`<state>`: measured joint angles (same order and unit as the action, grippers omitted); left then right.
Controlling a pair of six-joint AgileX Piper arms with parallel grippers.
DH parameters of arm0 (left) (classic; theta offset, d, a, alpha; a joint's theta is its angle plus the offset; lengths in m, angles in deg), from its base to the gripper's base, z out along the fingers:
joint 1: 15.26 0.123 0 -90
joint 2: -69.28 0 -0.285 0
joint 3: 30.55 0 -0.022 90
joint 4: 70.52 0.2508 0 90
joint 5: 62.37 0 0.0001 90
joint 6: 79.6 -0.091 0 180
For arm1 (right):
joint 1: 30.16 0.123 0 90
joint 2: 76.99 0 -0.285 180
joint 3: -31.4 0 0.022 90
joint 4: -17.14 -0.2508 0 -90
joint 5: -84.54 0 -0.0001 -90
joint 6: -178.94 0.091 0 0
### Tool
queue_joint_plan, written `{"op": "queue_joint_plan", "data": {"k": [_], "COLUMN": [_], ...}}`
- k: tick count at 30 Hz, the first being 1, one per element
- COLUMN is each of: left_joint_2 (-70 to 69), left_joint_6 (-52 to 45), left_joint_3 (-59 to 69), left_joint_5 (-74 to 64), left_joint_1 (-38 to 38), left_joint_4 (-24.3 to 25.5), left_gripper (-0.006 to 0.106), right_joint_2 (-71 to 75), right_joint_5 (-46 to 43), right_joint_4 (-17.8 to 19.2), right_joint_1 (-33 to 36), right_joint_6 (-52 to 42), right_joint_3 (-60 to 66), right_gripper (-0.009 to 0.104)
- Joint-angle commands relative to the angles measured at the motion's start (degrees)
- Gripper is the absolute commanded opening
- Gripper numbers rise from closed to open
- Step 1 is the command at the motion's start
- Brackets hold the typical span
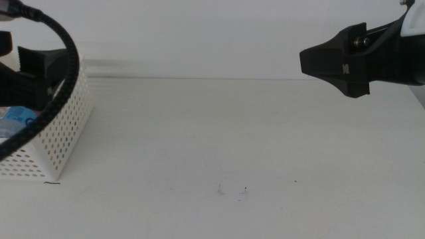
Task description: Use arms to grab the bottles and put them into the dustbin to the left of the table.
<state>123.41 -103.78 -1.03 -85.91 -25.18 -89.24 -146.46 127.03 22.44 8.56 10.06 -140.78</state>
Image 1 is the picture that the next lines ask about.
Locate small water bottle blue cap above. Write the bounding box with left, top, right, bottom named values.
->
left=0, top=106, right=39, bottom=139

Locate white perforated plastic basket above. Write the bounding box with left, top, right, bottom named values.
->
left=0, top=49, right=95, bottom=183

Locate thick black braided cable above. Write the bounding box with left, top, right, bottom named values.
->
left=0, top=0, right=81, bottom=163

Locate black right camera cable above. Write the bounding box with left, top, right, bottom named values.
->
left=365, top=0, right=416, bottom=56

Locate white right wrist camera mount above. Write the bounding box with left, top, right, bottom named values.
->
left=399, top=0, right=425, bottom=39

